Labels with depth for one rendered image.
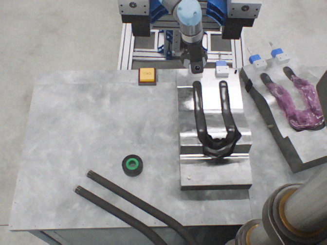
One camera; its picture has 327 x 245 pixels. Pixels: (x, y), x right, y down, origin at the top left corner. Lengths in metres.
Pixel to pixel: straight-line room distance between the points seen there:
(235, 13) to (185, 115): 0.56
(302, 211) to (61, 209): 1.01
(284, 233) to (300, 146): 0.83
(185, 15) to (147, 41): 1.37
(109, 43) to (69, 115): 1.35
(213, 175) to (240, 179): 0.10
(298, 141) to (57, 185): 0.92
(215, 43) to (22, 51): 1.44
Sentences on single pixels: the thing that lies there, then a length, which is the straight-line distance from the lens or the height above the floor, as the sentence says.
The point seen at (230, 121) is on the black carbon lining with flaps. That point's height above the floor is 0.90.
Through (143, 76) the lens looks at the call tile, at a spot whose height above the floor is 0.84.
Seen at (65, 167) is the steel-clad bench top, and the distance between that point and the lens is 1.43.
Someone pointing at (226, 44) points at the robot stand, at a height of 0.21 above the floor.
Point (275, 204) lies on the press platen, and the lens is 0.59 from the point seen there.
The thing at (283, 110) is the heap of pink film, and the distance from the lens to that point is 1.46.
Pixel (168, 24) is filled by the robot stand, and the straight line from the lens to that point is 1.90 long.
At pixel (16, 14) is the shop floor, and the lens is 3.20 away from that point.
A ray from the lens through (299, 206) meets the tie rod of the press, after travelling 0.53.
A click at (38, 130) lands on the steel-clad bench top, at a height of 0.80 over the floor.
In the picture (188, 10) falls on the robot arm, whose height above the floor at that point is 1.29.
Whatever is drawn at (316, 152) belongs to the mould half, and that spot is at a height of 0.91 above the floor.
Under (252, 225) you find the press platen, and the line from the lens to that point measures 0.84.
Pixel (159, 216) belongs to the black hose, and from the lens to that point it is 1.21.
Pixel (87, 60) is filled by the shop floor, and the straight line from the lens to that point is 2.73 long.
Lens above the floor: 2.09
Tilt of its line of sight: 62 degrees down
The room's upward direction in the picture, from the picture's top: straight up
